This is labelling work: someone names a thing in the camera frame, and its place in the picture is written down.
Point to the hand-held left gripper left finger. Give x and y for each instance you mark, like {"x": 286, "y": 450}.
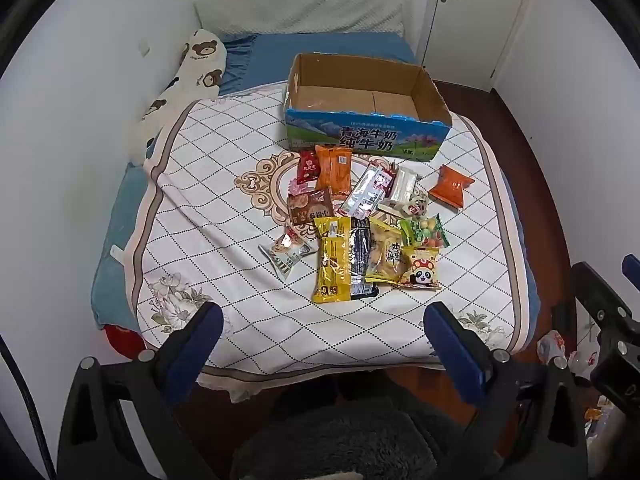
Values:
{"x": 195, "y": 345}

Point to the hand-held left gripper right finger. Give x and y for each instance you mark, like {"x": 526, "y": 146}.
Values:
{"x": 456, "y": 350}

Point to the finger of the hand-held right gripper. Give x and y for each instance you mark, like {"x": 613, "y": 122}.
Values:
{"x": 631, "y": 264}
{"x": 597, "y": 295}

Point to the yellow bread packet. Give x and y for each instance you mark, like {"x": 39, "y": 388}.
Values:
{"x": 385, "y": 255}

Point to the white green nut packet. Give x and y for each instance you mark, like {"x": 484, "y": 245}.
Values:
{"x": 287, "y": 255}

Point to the large yellow black snack packet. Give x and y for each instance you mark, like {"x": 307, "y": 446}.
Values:
{"x": 332, "y": 260}

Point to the orange pillow-shaped snack packet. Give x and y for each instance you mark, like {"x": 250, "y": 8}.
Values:
{"x": 450, "y": 187}

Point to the white long snack packet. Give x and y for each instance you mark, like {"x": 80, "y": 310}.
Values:
{"x": 402, "y": 185}

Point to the brown snack packet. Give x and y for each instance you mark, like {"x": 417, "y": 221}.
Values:
{"x": 307, "y": 207}

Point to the clear red white long packet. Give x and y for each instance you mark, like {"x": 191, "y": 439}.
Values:
{"x": 367, "y": 190}

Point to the tall orange snack packet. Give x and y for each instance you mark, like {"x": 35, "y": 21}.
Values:
{"x": 334, "y": 170}

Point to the printed cardboard box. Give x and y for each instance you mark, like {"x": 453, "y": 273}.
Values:
{"x": 367, "y": 110}

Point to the white red plastic bag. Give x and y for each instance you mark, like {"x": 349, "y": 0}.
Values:
{"x": 552, "y": 342}

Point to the red object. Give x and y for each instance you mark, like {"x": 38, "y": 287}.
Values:
{"x": 122, "y": 342}

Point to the yellow panda snack packet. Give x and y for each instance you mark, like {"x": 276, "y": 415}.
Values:
{"x": 420, "y": 270}

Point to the white diamond pattern blanket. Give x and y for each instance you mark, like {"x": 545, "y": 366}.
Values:
{"x": 225, "y": 260}

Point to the green candy packet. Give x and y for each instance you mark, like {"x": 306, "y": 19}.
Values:
{"x": 422, "y": 232}

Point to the small round panda packet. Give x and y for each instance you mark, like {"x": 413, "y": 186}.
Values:
{"x": 416, "y": 206}

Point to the grey fleece clothing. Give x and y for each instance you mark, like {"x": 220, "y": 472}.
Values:
{"x": 335, "y": 440}

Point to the small pink snack packet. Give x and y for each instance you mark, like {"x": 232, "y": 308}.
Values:
{"x": 299, "y": 187}

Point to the small red snack packet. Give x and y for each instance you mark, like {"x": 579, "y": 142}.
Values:
{"x": 307, "y": 167}

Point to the bear print pillow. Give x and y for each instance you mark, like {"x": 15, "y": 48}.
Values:
{"x": 195, "y": 70}

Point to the white door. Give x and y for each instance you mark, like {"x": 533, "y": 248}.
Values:
{"x": 480, "y": 20}

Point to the white pillow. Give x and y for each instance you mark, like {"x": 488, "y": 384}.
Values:
{"x": 300, "y": 7}

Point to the white wall socket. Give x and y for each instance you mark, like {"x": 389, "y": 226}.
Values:
{"x": 144, "y": 49}

